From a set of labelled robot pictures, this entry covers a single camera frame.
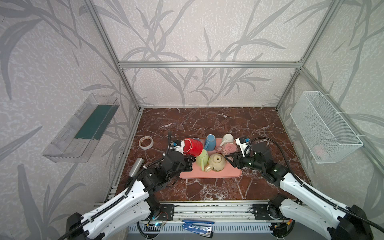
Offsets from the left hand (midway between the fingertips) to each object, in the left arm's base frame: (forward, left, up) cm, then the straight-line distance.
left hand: (196, 154), depth 74 cm
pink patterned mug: (+7, -17, -8) cm, 20 cm away
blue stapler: (-29, -4, -16) cm, 34 cm away
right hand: (+3, -16, -3) cm, 16 cm away
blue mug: (+13, -8, -12) cm, 19 cm away
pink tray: (-2, -19, -19) cm, 27 cm away
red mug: (+1, +2, +5) cm, 5 cm away
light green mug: (+1, -3, -11) cm, 11 cm away
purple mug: (+15, 0, -10) cm, 18 cm away
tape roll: (+13, +34, -19) cm, 41 cm away
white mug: (+16, -18, -10) cm, 26 cm away
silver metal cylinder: (+2, +35, -17) cm, 39 cm away
